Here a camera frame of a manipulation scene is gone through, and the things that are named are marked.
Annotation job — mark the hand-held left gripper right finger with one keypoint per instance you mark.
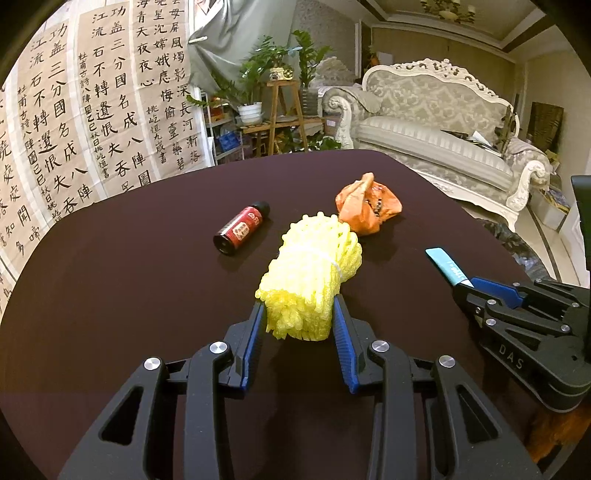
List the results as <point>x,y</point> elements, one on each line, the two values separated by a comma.
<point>344,341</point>

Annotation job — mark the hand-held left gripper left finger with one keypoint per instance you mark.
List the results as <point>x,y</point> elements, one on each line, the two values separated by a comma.
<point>251,341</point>

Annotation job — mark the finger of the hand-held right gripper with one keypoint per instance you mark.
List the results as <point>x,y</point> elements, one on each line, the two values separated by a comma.
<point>475,304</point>
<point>501,291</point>

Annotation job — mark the light blue squeeze tube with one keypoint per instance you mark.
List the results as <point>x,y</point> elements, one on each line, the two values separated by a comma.
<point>445,265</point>

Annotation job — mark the yellow foam fruit net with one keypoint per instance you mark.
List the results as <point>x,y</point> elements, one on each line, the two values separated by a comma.
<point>309,277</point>

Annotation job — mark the cardboard boxes by sofa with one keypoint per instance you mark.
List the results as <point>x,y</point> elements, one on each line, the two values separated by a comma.
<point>551,207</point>

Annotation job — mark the small dark red-label bottle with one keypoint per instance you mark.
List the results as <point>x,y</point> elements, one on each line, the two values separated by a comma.
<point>240,228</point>

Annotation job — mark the orange plastic bag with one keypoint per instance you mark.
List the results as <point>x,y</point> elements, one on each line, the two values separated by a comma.
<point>364,205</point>

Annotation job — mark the papers on sofa seat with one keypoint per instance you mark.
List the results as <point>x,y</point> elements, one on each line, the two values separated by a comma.
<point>475,138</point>

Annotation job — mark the ornate white grey sofa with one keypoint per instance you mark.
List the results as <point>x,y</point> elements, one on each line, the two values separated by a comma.
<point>429,138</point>

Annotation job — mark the dark brown framed panel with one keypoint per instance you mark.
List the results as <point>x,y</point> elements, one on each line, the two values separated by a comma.
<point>547,127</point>

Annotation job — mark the blue plastic crate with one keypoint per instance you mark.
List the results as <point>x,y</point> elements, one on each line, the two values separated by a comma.
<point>228,141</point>

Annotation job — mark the metal storage rack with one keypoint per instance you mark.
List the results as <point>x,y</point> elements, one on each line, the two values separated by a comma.
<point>212,134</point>

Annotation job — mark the low wooden bench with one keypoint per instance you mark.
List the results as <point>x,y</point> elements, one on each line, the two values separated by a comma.
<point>295,122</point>

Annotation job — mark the wooden plant stand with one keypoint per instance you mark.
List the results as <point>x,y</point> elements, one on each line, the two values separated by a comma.
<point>281,115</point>

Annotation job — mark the green plant in white pot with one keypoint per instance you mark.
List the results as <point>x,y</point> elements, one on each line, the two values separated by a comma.
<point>250,113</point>

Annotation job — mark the ornate grey armchair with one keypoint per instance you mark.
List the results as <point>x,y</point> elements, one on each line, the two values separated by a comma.
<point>339,106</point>

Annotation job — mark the tall green plant dark pot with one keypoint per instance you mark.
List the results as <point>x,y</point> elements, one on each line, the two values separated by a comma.
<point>311,60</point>

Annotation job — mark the ceiling chandelier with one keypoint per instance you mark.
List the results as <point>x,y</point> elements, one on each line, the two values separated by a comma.
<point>448,9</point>

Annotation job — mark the grey hanging cloth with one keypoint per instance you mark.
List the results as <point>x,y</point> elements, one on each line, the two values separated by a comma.
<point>231,41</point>

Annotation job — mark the dark wooden frame piece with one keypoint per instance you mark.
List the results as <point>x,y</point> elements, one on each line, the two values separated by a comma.
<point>508,129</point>

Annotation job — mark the calligraphy wall hanging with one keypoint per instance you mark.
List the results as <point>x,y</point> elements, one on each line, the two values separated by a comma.
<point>92,138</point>

